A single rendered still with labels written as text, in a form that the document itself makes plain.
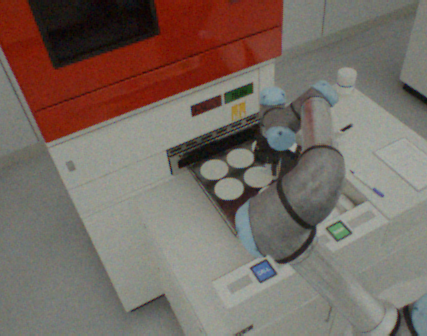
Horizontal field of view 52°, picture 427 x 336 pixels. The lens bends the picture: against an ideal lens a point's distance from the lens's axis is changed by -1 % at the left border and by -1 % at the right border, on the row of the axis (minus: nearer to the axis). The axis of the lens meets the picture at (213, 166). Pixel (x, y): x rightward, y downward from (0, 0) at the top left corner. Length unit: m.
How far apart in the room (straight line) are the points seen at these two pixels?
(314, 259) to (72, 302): 1.72
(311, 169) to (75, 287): 1.85
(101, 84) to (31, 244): 1.65
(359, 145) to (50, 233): 1.86
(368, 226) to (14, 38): 1.08
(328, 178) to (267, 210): 0.13
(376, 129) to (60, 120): 1.07
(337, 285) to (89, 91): 0.82
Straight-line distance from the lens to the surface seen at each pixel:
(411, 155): 1.61
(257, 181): 1.53
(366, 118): 1.72
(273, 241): 0.88
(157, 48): 1.28
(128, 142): 1.49
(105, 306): 2.39
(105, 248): 1.82
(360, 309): 1.02
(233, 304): 1.21
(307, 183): 0.83
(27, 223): 2.89
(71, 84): 1.25
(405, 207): 1.45
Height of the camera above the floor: 2.04
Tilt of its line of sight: 46 degrees down
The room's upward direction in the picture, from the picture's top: 6 degrees counter-clockwise
